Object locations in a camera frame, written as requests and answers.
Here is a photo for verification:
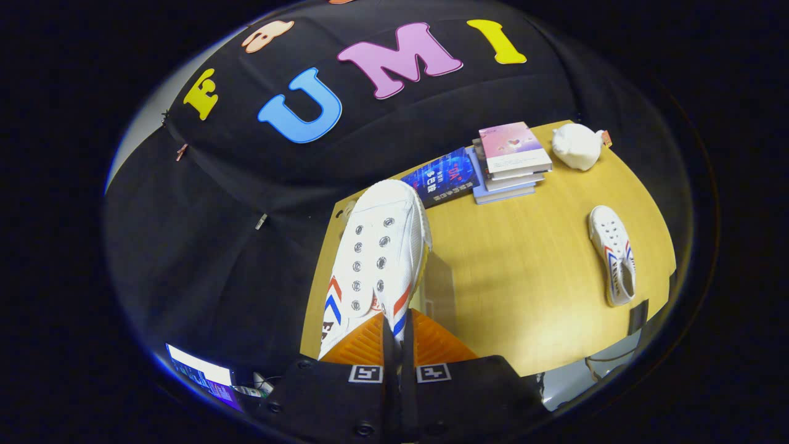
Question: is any white shoe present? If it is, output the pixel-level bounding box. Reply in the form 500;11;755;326
317;179;433;362
587;205;637;308

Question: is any computer monitor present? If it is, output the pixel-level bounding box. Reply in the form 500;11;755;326
165;343;239;409

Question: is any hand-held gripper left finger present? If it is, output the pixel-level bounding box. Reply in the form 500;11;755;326
265;311;401;444

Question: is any light blue book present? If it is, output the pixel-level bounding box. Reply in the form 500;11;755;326
465;147;538;205

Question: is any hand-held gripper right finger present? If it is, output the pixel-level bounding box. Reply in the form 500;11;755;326
401;308;543;444

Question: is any white plush toy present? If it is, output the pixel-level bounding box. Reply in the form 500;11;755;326
551;123;613;172

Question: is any dark blue book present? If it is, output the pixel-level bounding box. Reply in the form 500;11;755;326
401;147;476;209

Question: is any black backdrop cloth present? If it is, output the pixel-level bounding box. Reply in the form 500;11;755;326
105;0;691;395

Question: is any white book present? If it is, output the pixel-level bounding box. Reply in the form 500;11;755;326
484;171;547;192

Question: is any pink cover book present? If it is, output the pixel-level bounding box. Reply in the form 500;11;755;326
478;121;554;181

